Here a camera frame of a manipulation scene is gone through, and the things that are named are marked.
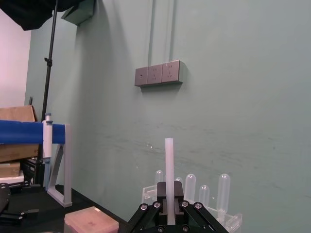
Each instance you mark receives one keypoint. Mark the blue stand bar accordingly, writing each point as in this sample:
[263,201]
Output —
[24,132]

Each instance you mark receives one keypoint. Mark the clear plastic test tube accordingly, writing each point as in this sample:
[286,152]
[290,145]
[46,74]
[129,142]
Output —
[160,178]
[179,180]
[224,191]
[190,187]
[204,195]

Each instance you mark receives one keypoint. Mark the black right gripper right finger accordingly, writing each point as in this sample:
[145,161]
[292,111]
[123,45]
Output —
[194,214]

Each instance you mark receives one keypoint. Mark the black light stand pole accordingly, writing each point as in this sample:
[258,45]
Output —
[49,72]

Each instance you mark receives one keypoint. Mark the white stirring rod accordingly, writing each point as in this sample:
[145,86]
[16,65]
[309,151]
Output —
[169,170]

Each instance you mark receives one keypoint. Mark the clear acrylic tube rack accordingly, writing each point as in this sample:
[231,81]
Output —
[228,218]

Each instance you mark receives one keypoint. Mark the green wall-mounted box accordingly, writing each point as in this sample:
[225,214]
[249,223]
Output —
[80,12]

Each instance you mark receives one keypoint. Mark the open brown cardboard box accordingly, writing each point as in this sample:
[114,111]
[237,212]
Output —
[17,112]

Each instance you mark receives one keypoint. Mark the small brown and white box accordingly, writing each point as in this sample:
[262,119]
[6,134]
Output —
[9,172]

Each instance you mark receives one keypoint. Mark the black metal bracket plate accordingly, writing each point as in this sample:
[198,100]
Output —
[9,201]

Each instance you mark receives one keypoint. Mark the pink pipette tip box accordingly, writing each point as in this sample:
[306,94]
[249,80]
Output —
[90,221]

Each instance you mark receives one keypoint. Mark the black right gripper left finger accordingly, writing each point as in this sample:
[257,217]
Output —
[145,216]

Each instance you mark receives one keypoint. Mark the grey wall socket with port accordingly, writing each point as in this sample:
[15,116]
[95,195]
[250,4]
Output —
[141,76]

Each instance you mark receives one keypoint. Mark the grey pipette stand frame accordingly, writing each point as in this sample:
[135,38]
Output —
[67,170]

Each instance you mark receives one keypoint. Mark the grey wall power socket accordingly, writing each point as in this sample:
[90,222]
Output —
[171,71]
[155,74]

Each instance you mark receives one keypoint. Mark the black table cloth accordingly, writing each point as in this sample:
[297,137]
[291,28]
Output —
[48,206]

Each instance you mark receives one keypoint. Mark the black fabric canopy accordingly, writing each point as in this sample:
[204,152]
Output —
[26,12]

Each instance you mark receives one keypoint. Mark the white pipette with blue top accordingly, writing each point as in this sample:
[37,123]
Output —
[47,143]

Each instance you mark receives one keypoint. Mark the black equipment case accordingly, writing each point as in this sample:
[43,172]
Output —
[30,171]

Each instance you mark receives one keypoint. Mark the flat brown cardboard box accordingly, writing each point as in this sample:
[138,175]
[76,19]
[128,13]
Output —
[17,153]

